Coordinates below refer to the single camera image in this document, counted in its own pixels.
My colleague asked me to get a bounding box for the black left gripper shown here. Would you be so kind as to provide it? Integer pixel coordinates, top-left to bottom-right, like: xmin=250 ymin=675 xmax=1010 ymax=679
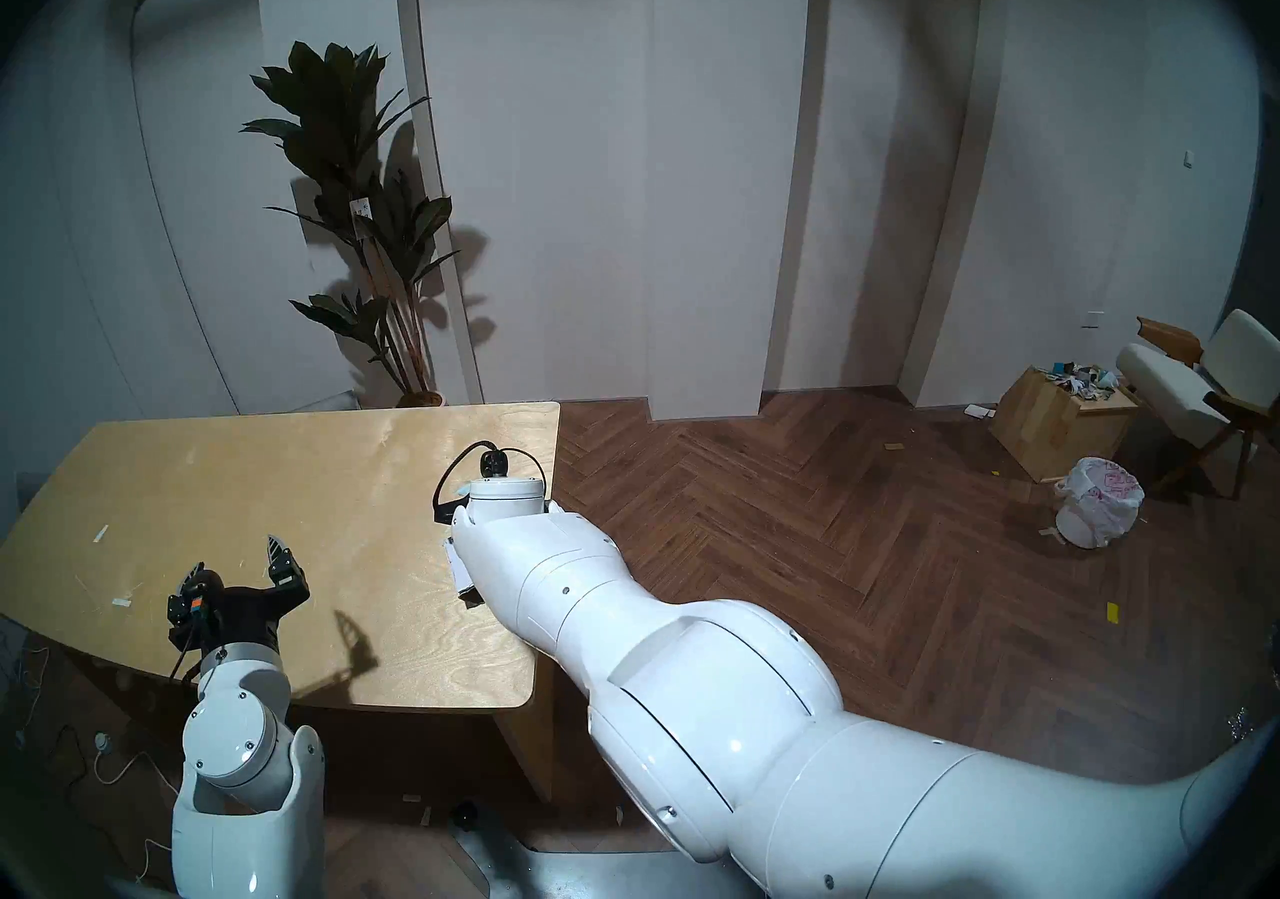
xmin=182 ymin=534 xmax=311 ymax=655

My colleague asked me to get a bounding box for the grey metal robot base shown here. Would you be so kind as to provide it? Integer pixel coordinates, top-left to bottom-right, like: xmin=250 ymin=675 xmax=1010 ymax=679
xmin=448 ymin=800 xmax=771 ymax=899

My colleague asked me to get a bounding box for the bin with white plastic bag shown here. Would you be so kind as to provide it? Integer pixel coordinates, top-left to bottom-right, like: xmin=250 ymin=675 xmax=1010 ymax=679
xmin=1053 ymin=456 xmax=1146 ymax=550

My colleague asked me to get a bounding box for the pile of mixed small trash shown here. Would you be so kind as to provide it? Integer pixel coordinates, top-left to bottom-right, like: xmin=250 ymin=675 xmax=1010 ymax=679
xmin=1035 ymin=361 xmax=1123 ymax=401

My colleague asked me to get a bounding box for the light wooden table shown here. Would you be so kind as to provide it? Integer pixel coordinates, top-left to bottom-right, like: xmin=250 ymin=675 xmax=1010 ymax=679
xmin=0 ymin=402 xmax=561 ymax=803

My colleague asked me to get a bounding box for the tall green potted plant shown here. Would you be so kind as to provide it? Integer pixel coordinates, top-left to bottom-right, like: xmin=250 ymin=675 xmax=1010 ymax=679
xmin=240 ymin=42 xmax=461 ymax=408

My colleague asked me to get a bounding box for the wooden cube box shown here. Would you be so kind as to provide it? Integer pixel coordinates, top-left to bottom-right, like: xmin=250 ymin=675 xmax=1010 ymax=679
xmin=988 ymin=366 xmax=1141 ymax=484

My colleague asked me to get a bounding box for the cream cushioned wooden armchair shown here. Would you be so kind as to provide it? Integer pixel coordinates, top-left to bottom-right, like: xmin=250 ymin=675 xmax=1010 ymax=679
xmin=1115 ymin=309 xmax=1280 ymax=500

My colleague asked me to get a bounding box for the dark grey door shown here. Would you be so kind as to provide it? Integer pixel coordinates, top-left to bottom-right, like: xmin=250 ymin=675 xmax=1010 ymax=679
xmin=1228 ymin=207 xmax=1280 ymax=338

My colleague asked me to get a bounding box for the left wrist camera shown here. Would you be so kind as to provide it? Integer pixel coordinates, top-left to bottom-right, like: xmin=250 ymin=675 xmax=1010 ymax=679
xmin=165 ymin=582 xmax=217 ymax=650

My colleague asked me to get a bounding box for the white floor cable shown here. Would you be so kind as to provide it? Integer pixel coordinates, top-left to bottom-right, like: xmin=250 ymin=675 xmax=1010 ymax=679
xmin=60 ymin=727 xmax=201 ymax=886

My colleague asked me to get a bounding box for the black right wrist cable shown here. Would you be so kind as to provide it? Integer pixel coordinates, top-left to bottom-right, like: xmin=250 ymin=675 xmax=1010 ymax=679
xmin=432 ymin=442 xmax=549 ymax=526

